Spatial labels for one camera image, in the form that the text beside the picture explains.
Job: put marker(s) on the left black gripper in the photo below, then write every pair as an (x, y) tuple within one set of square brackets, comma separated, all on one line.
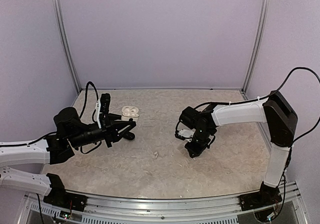
[(110, 131)]

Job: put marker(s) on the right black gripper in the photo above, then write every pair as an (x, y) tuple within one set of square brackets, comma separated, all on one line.
[(196, 152)]

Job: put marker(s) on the white earbud charging case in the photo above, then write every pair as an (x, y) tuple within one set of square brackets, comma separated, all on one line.
[(130, 113)]

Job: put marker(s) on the black earbud charging case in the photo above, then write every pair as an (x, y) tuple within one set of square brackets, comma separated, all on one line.
[(129, 136)]

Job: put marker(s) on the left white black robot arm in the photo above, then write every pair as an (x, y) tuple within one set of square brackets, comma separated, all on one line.
[(57, 147)]

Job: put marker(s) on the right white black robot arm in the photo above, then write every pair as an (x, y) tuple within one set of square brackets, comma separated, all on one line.
[(202, 123)]

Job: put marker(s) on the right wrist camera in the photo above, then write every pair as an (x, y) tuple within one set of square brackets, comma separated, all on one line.
[(184, 134)]

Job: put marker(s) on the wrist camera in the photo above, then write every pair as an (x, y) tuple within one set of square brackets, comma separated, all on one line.
[(103, 106), (184, 134)]

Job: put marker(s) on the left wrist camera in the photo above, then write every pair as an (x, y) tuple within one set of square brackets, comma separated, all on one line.
[(103, 106)]

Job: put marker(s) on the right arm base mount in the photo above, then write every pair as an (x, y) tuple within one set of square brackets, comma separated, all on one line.
[(258, 199)]

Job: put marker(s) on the front aluminium rail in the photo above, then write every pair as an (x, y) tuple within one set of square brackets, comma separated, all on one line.
[(109, 209)]

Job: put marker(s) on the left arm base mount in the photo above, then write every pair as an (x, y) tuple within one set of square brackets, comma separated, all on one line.
[(67, 200)]

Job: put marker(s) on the left aluminium frame post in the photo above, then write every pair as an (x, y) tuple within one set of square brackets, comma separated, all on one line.
[(65, 44)]

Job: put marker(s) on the aluminium frame post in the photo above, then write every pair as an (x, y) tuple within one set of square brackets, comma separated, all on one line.
[(256, 47), (65, 44)]

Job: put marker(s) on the right aluminium frame post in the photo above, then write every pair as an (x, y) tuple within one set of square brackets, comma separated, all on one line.
[(256, 47)]

